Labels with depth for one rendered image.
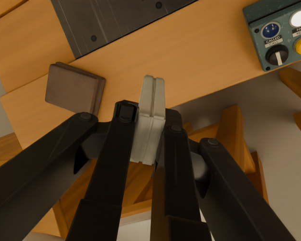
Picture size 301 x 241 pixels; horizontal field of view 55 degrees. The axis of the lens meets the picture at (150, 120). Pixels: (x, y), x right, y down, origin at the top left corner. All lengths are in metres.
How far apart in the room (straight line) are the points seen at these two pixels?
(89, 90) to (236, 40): 0.25
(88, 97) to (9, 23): 0.23
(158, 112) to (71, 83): 0.37
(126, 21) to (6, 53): 0.27
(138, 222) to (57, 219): 0.31
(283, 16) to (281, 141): 1.07
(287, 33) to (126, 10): 0.24
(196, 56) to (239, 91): 0.92
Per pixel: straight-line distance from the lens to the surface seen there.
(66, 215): 0.88
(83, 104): 0.51
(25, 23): 0.63
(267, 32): 0.41
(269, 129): 1.42
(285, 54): 0.43
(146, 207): 0.63
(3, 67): 0.67
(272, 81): 1.38
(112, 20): 0.51
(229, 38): 0.47
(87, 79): 0.50
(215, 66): 0.47
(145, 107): 0.16
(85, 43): 0.53
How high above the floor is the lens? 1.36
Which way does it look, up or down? 68 degrees down
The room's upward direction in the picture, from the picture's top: 129 degrees counter-clockwise
